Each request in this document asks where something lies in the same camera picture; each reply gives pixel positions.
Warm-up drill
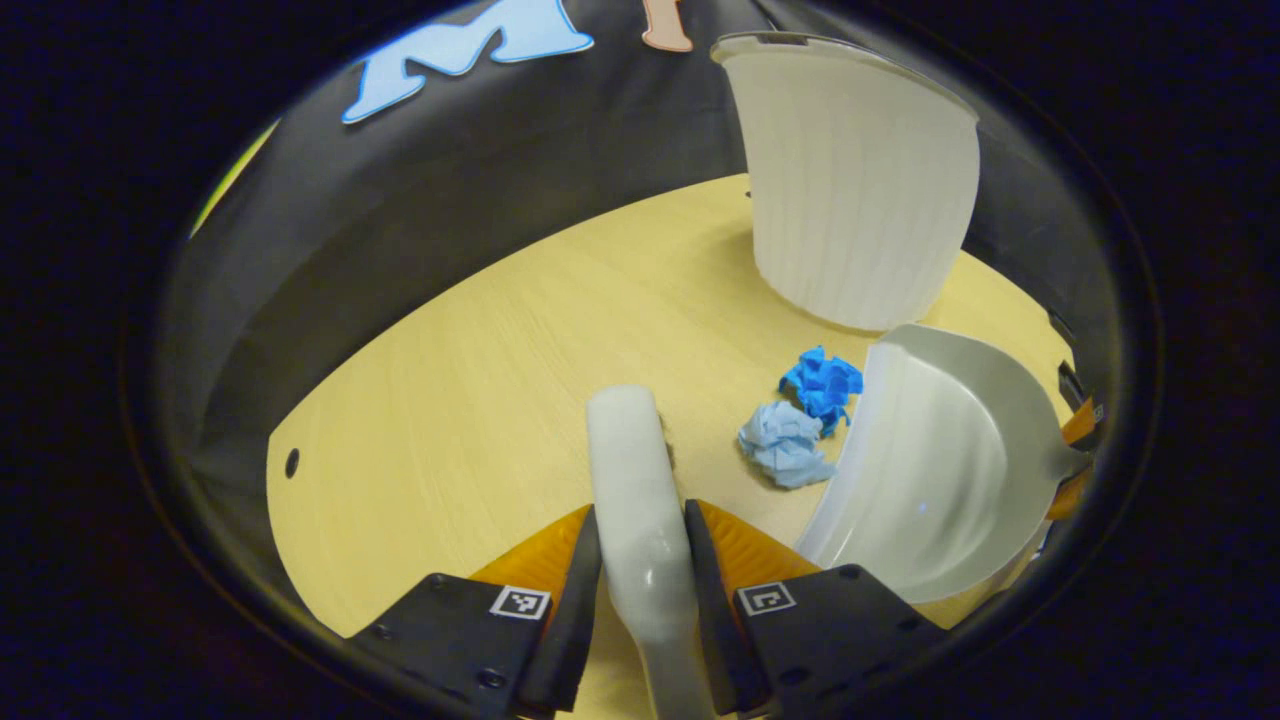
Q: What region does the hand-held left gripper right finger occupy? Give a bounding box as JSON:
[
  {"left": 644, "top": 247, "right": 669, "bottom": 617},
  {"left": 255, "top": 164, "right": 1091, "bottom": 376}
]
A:
[{"left": 683, "top": 498, "right": 951, "bottom": 719}]

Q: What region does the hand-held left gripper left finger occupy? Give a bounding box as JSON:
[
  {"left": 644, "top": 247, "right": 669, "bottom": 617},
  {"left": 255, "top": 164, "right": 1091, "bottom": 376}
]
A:
[{"left": 345, "top": 503, "right": 604, "bottom": 720}]

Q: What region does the white dustpan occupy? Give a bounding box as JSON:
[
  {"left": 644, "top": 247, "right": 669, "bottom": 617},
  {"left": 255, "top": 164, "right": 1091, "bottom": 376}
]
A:
[{"left": 795, "top": 322, "right": 1096, "bottom": 605}]

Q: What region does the light blue paper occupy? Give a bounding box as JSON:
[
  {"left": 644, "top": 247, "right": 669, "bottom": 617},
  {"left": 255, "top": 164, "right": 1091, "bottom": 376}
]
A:
[{"left": 738, "top": 401, "right": 839, "bottom": 490}]

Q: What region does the dark blue paper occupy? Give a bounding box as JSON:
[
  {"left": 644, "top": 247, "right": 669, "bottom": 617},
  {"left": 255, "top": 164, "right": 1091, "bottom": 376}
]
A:
[{"left": 779, "top": 346, "right": 864, "bottom": 438}]

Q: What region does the white garbage bin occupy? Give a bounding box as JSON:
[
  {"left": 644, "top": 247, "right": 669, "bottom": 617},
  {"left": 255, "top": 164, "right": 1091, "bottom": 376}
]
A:
[{"left": 710, "top": 32, "right": 982, "bottom": 333}]

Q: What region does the wooden desktop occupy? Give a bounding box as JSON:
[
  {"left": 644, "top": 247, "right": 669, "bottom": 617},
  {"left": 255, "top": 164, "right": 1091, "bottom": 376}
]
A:
[{"left": 265, "top": 172, "right": 1076, "bottom": 720}]

